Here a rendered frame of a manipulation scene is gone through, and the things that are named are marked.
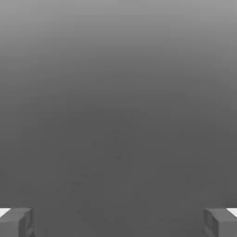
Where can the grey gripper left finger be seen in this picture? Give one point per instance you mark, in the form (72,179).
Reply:
(14,222)

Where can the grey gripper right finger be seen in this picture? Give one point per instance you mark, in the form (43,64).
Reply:
(222,222)

